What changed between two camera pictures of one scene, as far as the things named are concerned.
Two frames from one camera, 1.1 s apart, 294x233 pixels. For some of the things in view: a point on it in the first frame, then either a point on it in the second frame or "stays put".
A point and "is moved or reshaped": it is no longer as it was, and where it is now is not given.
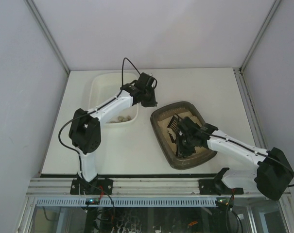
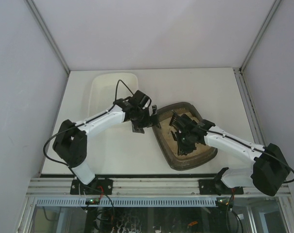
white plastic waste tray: [103, 87] stays put
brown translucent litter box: [160, 117] stays put
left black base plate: [96, 186] stays put
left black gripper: [148, 101] -> [144, 120]
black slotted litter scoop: [172, 127] is moved or reshaped
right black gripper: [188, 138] stays put
